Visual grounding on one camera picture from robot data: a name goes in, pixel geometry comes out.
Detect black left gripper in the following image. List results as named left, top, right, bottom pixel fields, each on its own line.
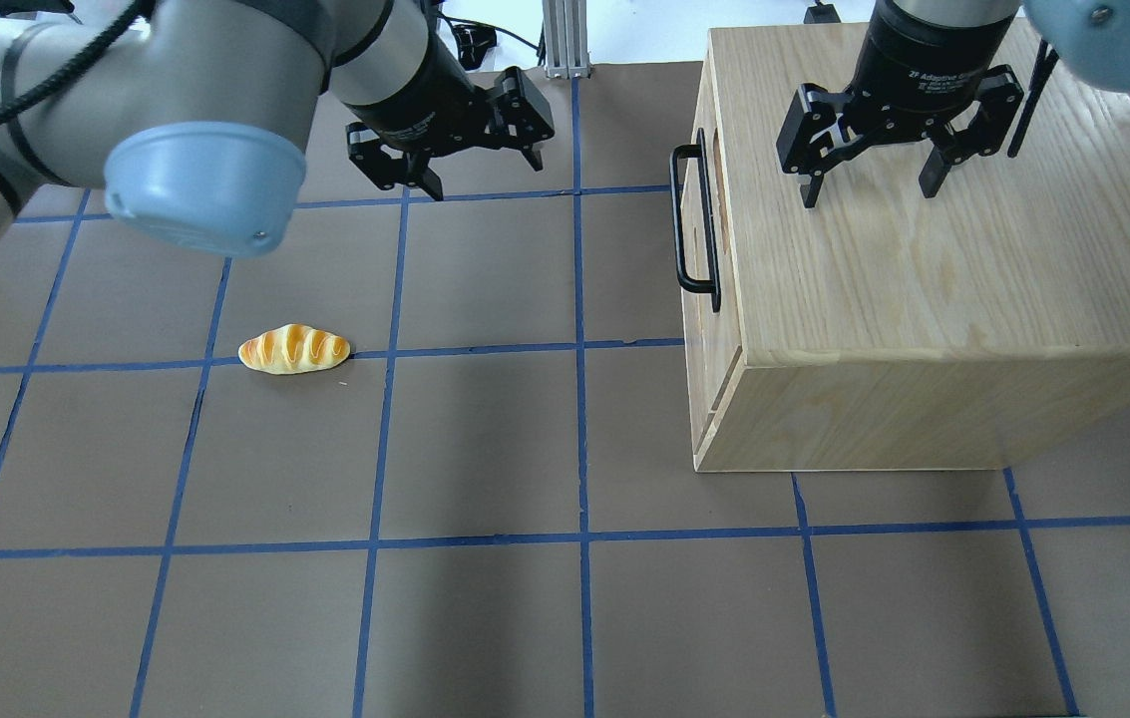
left=329, top=35, right=556, bottom=201

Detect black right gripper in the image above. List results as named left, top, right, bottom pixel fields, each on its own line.
left=776, top=1, right=1024, bottom=209

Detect black metal drawer handle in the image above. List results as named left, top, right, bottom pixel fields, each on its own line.
left=668, top=127, right=721, bottom=314

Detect wooden drawer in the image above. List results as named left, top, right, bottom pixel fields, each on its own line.
left=680, top=131, right=741, bottom=449

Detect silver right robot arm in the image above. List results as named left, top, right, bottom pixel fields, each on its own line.
left=776, top=1, right=1130, bottom=208

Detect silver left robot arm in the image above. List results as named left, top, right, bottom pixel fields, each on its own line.
left=0, top=1, right=556, bottom=257

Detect wooden drawer cabinet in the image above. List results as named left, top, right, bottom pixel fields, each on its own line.
left=692, top=23, right=1130, bottom=472

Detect yellow toy bread roll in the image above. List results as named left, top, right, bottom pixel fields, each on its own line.
left=237, top=323, right=353, bottom=377

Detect aluminium frame post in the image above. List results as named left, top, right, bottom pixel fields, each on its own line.
left=542, top=0, right=593, bottom=79

